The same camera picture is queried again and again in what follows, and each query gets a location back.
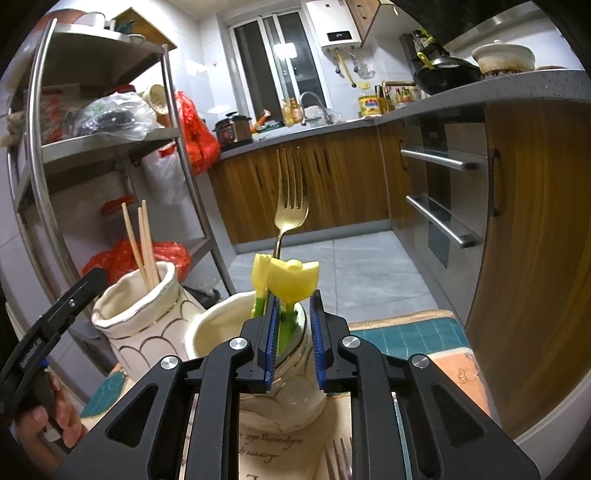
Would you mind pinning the clear plastic bag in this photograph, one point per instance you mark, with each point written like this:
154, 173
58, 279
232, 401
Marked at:
113, 115

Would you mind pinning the printed tablecloth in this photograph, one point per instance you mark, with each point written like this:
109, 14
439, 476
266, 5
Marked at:
429, 337

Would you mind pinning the yellow tin can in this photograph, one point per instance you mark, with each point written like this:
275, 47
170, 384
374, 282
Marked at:
368, 106

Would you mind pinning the dark red rice cooker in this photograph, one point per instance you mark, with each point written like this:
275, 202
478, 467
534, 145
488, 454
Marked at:
233, 131

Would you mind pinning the grey kitchen countertop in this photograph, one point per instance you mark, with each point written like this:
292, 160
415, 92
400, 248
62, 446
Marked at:
461, 92

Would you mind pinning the white floral ceramic cutlery holder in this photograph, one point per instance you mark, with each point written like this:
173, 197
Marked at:
143, 323

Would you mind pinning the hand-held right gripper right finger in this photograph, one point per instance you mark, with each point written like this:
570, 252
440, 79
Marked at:
318, 341

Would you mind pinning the row of condiment bottles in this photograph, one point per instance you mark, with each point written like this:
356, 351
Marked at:
401, 97

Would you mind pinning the steel shelf rack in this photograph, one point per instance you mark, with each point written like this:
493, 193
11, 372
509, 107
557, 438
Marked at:
34, 161

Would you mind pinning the white ceramic pot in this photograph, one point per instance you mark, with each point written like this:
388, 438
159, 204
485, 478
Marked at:
503, 57

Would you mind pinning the built-in steel oven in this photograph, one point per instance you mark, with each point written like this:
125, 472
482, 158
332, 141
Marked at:
443, 184

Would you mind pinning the black wok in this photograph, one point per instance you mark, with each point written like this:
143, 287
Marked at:
445, 74

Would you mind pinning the red-lidded container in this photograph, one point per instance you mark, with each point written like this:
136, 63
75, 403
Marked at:
117, 217

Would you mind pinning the steel faucet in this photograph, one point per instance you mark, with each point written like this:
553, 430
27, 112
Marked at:
318, 104

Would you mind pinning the window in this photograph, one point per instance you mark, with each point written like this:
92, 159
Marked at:
277, 60

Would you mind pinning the large red plastic bag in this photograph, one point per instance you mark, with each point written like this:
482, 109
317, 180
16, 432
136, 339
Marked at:
171, 256

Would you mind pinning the wooden chopstick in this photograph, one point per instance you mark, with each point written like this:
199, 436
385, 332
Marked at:
150, 240
135, 244
145, 249

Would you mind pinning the wooden wall cabinet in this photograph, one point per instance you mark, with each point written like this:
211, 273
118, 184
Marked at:
364, 18

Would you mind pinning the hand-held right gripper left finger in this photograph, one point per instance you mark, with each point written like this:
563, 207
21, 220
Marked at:
272, 341

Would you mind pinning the black spice rack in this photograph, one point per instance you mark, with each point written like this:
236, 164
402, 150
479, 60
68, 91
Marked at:
422, 44

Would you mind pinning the wooden base cabinets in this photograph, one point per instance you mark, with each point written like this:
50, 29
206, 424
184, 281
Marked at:
531, 230

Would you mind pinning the white plastic bag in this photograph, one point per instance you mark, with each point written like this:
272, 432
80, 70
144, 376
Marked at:
164, 177

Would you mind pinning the person's left hand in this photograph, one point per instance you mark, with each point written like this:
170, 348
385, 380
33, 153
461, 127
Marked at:
75, 422

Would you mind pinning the cooking oil bottle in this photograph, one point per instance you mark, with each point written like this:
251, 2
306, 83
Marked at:
292, 113

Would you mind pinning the cream plastic colander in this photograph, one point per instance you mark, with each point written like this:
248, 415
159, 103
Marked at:
154, 104

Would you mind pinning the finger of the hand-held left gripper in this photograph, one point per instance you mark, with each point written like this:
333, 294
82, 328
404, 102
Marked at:
60, 318

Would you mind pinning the white water heater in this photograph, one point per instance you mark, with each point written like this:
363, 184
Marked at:
333, 25

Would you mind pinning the hanging red plastic bag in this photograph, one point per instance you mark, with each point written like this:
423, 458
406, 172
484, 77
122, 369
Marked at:
196, 134

